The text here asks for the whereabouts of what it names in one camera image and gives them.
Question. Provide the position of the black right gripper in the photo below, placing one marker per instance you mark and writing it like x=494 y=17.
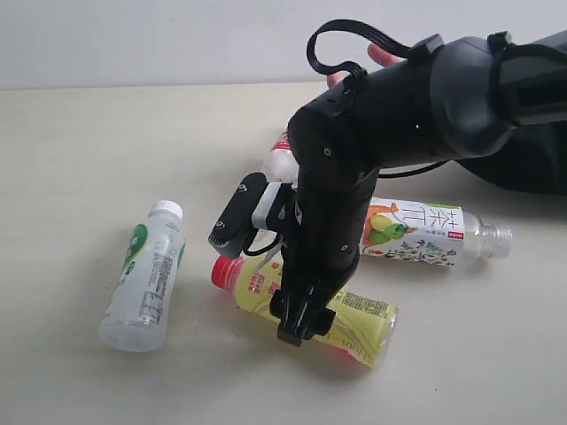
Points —
x=332 y=200

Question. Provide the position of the yellow-label bottle red cap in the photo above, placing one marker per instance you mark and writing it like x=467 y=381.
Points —
x=362 y=326

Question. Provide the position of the clear red-label cola bottle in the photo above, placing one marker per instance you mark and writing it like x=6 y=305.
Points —
x=280 y=165

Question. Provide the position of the clear tea bottle white label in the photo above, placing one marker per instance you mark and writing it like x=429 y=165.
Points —
x=434 y=234

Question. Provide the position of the black sleeved forearm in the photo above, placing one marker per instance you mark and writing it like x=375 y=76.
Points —
x=533 y=160

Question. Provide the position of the white green-label bottle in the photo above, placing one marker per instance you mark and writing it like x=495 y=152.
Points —
x=136 y=319

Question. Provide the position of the person's open bare hand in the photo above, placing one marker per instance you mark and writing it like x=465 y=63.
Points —
x=377 y=54

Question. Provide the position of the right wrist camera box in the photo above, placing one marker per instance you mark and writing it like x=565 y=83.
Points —
x=256 y=205

